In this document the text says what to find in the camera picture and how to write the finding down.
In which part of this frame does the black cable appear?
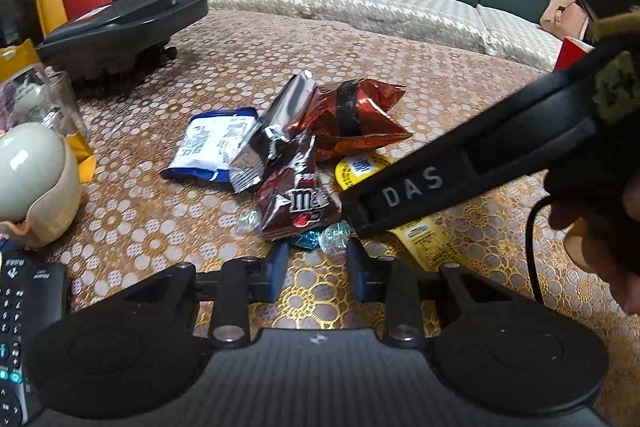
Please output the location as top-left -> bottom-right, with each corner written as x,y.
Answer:
527,196 -> 553,305

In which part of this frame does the red cardboard box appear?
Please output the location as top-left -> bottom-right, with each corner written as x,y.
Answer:
552,35 -> 597,72

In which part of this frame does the clear wrapped candy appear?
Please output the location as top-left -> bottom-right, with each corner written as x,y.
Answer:
239,208 -> 263,235

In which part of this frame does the silver foil packet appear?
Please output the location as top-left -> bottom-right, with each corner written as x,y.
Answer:
228,70 -> 318,194

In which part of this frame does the blue white snack packet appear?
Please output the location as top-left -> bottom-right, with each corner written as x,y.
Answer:
160,108 -> 260,184

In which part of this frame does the teal candy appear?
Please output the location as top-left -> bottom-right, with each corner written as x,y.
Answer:
291,229 -> 322,251

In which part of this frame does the plain black remote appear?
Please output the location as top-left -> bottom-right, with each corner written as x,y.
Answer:
22,263 -> 68,413

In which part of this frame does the glass cup with yellow packet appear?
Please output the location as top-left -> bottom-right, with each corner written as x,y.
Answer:
0,39 -> 97,184

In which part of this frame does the clear glass cup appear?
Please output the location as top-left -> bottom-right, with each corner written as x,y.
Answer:
0,64 -> 90,148

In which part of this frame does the egg-shaped lamp in holder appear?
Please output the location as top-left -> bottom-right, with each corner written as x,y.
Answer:
0,149 -> 83,249

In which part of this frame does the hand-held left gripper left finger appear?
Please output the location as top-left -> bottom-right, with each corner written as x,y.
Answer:
117,239 -> 292,349

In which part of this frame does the red foil snack bag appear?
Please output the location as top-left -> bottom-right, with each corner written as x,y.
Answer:
297,78 -> 412,162

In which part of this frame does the gold patterned tablecloth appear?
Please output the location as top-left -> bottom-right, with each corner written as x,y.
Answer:
50,9 -> 640,408

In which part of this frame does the dark brown chocolate bag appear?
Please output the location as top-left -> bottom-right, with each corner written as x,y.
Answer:
256,133 -> 343,242

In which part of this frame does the beige sofa seat cover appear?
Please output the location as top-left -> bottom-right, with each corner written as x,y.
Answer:
200,0 -> 563,70

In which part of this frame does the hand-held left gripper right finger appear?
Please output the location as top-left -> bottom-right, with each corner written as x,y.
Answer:
345,237 -> 521,349

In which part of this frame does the egg-shaped grey lamp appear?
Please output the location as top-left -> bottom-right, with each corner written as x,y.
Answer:
0,122 -> 66,224

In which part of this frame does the person's right hand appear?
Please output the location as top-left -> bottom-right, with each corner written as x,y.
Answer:
545,142 -> 640,315

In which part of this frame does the yellow packet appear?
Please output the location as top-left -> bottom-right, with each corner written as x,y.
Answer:
334,152 -> 453,273

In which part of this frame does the black electric grill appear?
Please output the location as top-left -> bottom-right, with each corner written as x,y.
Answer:
36,0 -> 209,82

